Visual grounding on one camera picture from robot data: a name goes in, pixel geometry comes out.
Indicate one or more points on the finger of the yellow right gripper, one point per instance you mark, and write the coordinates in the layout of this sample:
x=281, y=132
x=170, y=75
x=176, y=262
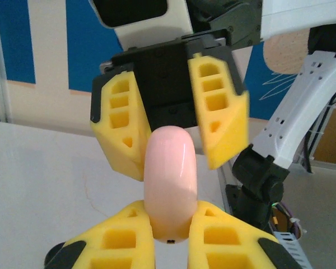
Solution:
x=229, y=131
x=120, y=151

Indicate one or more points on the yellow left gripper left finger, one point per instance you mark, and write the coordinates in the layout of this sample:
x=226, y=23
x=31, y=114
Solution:
x=114, y=252

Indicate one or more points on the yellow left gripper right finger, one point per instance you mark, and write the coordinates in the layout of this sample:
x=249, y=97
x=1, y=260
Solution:
x=226, y=252

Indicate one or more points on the pink earbud charging case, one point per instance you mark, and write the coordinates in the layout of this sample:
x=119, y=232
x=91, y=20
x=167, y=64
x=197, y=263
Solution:
x=170, y=173

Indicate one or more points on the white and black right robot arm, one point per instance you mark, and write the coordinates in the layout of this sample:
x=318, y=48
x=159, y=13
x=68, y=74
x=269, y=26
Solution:
x=296, y=117

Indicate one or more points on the brown cardboard panel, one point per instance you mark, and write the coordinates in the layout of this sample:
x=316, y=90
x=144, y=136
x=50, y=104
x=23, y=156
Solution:
x=333, y=140

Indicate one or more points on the blue floral wall panel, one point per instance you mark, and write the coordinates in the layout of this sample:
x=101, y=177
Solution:
x=84, y=56
x=257, y=98
x=16, y=42

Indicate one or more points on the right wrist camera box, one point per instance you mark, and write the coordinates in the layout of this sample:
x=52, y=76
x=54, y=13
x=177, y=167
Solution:
x=179, y=22

